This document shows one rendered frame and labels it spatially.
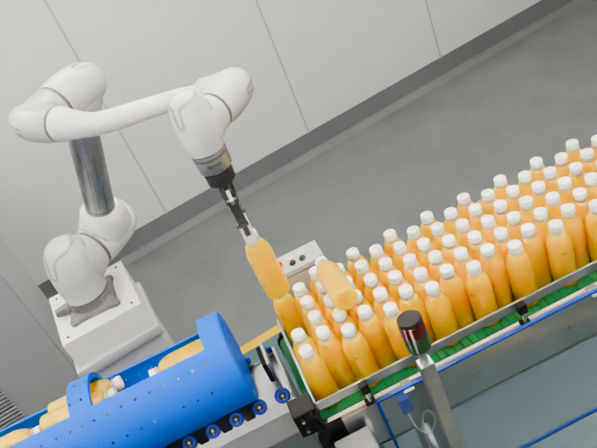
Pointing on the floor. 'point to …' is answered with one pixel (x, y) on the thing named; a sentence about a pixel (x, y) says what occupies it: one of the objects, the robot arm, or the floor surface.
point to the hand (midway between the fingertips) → (246, 229)
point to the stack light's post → (440, 404)
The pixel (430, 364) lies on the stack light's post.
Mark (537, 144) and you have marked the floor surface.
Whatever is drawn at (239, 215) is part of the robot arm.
